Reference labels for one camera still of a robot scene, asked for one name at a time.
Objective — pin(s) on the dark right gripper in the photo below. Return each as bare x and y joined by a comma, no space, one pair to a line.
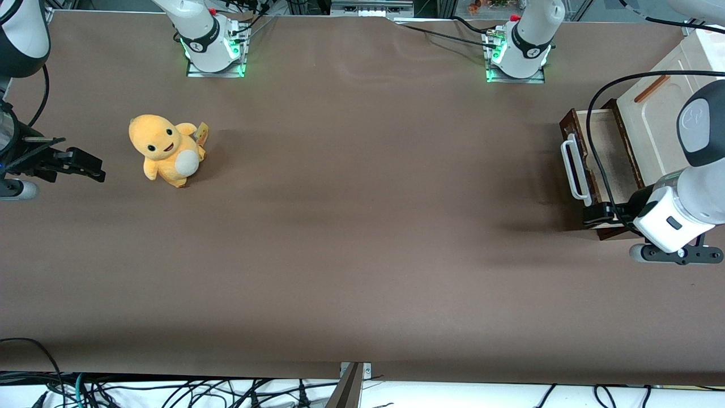
22,153

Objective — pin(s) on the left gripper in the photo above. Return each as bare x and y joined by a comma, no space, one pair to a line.
635,203

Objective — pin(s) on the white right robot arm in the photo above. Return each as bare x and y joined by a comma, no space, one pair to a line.
198,34

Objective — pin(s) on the dark brown wooden cabinet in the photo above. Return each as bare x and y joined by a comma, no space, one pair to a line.
606,233

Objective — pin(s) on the cream plastic box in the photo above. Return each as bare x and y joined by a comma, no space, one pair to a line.
651,130

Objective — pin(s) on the yellow plush toy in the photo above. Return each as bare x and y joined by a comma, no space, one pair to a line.
164,153

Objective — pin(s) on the orange brown strip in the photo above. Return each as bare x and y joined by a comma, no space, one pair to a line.
651,88

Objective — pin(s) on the small orange object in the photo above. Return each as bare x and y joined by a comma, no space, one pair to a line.
474,7

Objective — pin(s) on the brown table cover mat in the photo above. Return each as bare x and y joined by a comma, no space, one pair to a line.
362,226

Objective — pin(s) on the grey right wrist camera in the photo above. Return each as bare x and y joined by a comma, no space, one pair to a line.
20,190

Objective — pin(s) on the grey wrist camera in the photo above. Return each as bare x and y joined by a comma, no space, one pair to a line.
20,190
696,255

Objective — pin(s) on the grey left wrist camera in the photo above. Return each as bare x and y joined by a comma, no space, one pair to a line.
696,255

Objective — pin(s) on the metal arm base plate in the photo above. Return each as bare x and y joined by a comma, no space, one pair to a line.
195,72
532,79

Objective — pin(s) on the aluminium frame profile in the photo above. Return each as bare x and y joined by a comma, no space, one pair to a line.
699,20

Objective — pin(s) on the grey network switch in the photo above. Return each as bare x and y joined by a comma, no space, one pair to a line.
371,8

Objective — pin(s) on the metal camera stand bracket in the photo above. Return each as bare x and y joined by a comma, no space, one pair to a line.
351,388

